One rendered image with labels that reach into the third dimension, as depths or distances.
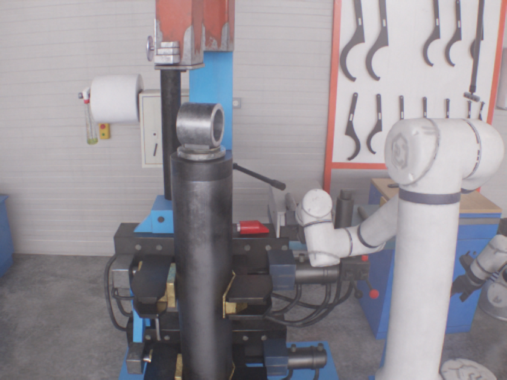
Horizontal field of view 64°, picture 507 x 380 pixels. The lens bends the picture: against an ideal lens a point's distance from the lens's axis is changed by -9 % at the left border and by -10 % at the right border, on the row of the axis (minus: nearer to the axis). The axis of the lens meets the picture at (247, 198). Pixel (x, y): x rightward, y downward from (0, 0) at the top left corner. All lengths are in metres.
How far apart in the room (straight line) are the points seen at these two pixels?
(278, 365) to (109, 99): 1.53
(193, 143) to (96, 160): 2.33
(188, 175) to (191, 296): 0.46
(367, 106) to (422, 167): 2.87
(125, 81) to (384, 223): 1.59
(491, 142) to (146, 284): 1.26
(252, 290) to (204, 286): 0.17
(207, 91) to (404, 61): 2.14
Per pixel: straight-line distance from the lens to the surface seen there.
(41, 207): 4.07
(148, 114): 2.34
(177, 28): 1.24
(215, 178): 1.45
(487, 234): 3.00
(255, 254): 1.85
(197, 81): 1.86
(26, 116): 3.88
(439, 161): 0.79
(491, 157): 0.88
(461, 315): 3.26
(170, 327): 2.10
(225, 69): 1.86
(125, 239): 1.87
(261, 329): 2.08
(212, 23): 1.61
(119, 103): 2.33
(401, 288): 0.87
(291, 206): 1.74
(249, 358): 2.08
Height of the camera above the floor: 1.87
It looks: 21 degrees down
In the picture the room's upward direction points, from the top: 1 degrees clockwise
